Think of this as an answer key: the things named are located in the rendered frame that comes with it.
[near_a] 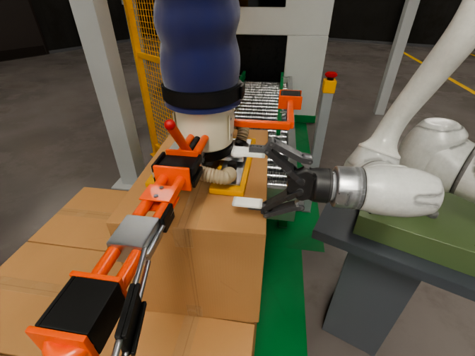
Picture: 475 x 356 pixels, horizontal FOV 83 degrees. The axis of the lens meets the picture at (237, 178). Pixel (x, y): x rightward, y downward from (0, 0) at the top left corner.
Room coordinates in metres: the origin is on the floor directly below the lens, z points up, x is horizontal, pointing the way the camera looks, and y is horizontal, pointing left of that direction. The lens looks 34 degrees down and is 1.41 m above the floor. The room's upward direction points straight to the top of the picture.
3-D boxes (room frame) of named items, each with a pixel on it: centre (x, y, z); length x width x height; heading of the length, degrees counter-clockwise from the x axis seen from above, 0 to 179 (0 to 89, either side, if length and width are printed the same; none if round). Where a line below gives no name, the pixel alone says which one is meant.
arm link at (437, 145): (0.74, -0.60, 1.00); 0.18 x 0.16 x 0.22; 42
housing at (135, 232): (0.32, 0.17, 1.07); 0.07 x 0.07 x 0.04; 81
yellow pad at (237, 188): (0.77, 0.01, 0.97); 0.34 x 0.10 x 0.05; 171
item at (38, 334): (0.19, 0.20, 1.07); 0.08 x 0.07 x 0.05; 171
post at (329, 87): (1.63, -0.54, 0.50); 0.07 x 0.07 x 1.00; 81
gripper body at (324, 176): (0.48, -0.16, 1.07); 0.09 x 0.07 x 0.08; 81
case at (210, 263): (0.77, 0.10, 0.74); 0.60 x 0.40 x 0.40; 174
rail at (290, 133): (2.25, -0.46, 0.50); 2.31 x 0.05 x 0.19; 171
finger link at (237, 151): (0.50, -0.02, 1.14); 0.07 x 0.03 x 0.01; 81
